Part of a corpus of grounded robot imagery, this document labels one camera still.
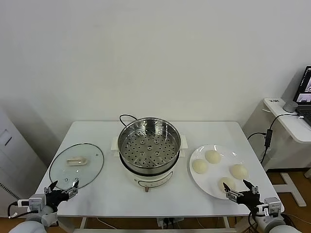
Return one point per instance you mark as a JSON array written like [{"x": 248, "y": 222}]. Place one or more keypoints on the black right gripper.
[{"x": 249, "y": 199}]

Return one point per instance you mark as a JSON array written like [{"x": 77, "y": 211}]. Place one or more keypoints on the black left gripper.
[{"x": 54, "y": 197}]

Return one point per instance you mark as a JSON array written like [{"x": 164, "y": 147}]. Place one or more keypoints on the white steamed baozi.
[
  {"x": 229, "y": 183},
  {"x": 239, "y": 171},
  {"x": 200, "y": 166},
  {"x": 213, "y": 156}
]

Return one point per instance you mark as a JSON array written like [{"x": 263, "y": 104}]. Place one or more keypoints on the round glass pot lid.
[{"x": 77, "y": 161}]

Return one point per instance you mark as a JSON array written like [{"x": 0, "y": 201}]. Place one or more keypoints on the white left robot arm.
[{"x": 26, "y": 225}]

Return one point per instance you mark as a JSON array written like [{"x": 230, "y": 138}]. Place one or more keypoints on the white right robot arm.
[{"x": 279, "y": 225}]

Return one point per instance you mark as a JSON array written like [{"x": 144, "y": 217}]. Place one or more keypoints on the white round plate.
[{"x": 209, "y": 179}]

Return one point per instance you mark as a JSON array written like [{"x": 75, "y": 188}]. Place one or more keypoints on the white cabinet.
[{"x": 14, "y": 157}]

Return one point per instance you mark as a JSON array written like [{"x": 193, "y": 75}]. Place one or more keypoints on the white side desk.
[{"x": 291, "y": 128}]

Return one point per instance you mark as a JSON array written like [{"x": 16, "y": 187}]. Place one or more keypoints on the white power strip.
[{"x": 161, "y": 222}]

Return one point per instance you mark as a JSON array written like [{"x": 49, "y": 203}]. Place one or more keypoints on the cream electric cooker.
[{"x": 148, "y": 180}]

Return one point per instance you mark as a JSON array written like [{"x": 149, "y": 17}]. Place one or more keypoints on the grey cylindrical speaker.
[{"x": 290, "y": 106}]

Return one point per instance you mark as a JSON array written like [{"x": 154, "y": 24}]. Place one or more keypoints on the black open laptop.
[{"x": 305, "y": 85}]

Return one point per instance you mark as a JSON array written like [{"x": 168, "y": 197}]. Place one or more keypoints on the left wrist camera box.
[{"x": 35, "y": 202}]

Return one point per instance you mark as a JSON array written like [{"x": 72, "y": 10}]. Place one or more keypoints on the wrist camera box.
[
  {"x": 273, "y": 206},
  {"x": 35, "y": 202}
]

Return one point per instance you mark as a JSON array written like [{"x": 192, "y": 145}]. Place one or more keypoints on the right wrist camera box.
[{"x": 273, "y": 206}]

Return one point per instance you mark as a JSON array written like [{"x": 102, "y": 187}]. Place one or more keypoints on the white table frame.
[{"x": 226, "y": 222}]

